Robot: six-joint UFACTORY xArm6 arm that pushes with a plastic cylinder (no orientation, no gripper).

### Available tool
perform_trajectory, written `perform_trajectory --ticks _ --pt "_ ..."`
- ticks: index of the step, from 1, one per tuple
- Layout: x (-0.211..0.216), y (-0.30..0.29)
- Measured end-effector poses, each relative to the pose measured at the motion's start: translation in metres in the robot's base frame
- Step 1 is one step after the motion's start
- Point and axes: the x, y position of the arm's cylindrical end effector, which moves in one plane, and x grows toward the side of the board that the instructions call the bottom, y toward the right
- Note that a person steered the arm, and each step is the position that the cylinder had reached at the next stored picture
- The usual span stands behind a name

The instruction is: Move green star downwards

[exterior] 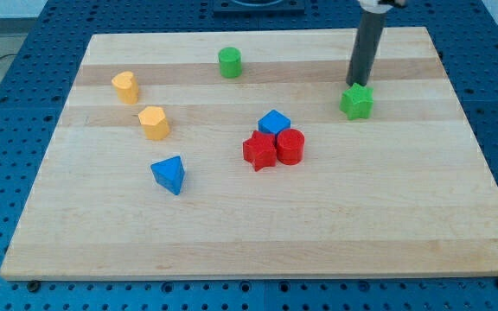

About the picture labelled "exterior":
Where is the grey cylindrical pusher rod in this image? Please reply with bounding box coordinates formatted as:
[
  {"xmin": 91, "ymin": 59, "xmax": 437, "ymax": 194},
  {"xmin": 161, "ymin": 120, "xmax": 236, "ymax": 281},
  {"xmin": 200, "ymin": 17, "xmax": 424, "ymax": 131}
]
[{"xmin": 346, "ymin": 10, "xmax": 386, "ymax": 86}]

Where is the green cylinder block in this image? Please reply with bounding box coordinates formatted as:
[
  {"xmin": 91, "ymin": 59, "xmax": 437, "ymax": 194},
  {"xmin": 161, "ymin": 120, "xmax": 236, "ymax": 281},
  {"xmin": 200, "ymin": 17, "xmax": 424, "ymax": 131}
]
[{"xmin": 218, "ymin": 47, "xmax": 242, "ymax": 79}]

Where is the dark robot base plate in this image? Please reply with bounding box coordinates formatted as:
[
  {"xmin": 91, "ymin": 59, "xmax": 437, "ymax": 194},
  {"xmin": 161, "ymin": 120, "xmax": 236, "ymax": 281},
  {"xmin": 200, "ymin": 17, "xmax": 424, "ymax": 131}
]
[{"xmin": 213, "ymin": 0, "xmax": 308, "ymax": 16}]

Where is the green star block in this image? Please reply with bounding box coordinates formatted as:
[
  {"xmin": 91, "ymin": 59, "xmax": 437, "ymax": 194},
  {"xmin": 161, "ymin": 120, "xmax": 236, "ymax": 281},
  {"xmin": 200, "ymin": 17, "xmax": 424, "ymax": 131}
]
[{"xmin": 340, "ymin": 83, "xmax": 374, "ymax": 120}]

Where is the blue triangle block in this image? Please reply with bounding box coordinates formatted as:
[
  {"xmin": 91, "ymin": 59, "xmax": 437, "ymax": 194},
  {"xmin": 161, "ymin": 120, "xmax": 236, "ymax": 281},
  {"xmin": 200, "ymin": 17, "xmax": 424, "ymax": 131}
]
[{"xmin": 150, "ymin": 155, "xmax": 185, "ymax": 195}]

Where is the blue cube block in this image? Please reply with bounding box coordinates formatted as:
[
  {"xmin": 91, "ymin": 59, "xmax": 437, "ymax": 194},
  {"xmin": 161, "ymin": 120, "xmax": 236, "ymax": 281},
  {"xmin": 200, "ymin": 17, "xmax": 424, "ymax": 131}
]
[{"xmin": 258, "ymin": 110, "xmax": 291, "ymax": 136}]

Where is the red star block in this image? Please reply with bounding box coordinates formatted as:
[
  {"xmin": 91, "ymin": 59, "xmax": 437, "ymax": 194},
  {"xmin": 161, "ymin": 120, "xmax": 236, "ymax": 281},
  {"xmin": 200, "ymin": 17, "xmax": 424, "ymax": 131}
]
[{"xmin": 242, "ymin": 130, "xmax": 277, "ymax": 172}]

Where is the wooden board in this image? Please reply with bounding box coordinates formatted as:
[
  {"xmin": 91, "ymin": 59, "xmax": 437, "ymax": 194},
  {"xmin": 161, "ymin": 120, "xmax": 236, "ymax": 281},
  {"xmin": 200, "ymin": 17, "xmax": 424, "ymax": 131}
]
[{"xmin": 0, "ymin": 27, "xmax": 498, "ymax": 281}]

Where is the yellow hexagon block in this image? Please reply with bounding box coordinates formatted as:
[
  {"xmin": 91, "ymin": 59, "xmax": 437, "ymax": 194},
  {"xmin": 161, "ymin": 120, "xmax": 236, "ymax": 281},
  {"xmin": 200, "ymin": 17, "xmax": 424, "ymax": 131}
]
[{"xmin": 138, "ymin": 106, "xmax": 170, "ymax": 141}]

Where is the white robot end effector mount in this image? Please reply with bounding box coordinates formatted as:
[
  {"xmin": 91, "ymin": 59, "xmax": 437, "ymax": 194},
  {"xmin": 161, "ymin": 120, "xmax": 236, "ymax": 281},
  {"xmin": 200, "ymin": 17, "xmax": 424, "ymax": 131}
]
[{"xmin": 358, "ymin": 0, "xmax": 407, "ymax": 14}]

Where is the yellow heart block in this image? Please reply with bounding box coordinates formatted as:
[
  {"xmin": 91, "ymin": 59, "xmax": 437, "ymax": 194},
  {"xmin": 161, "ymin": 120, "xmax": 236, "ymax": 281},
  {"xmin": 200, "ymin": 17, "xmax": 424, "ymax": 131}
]
[{"xmin": 112, "ymin": 71, "xmax": 139, "ymax": 105}]

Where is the red cylinder block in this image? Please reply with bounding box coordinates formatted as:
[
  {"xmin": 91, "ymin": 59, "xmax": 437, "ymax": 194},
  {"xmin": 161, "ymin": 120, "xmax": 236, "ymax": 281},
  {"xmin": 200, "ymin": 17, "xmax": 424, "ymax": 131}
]
[{"xmin": 276, "ymin": 129, "xmax": 305, "ymax": 165}]

